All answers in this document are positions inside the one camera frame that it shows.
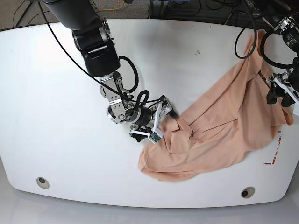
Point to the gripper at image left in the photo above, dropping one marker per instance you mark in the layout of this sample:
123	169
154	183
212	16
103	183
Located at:
145	120

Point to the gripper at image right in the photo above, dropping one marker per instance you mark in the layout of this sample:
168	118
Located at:
280	87

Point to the peach t-shirt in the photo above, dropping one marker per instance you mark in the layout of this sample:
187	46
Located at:
231	119

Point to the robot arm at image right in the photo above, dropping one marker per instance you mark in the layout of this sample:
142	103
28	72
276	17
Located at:
281	16

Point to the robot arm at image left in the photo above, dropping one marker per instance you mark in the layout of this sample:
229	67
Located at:
92	38

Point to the red tape rectangle marker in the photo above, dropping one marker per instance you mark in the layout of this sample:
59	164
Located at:
269	153

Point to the right table grommet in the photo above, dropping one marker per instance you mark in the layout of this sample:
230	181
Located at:
248	192

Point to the table grommet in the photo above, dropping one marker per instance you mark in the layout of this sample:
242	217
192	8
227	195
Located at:
42	183
248	192

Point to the left table grommet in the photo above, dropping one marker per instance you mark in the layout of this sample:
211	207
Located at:
42	183

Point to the wrist camera, image-left gripper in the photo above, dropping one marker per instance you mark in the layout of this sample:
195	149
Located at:
154	137

